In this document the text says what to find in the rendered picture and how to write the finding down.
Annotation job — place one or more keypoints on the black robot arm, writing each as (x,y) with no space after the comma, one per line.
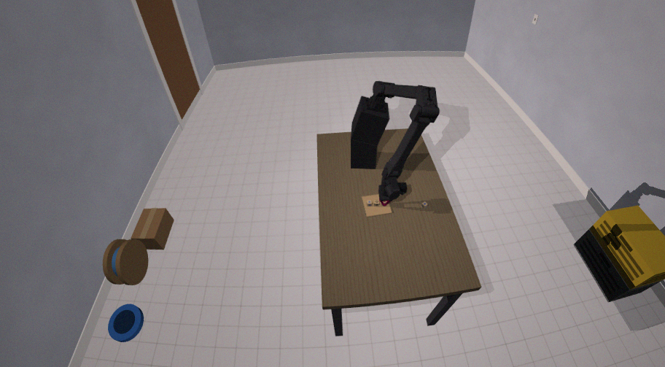
(423,113)

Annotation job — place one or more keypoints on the tan flat mat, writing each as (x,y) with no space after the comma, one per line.
(375,210)

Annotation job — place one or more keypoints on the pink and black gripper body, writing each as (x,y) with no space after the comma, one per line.
(382,194)

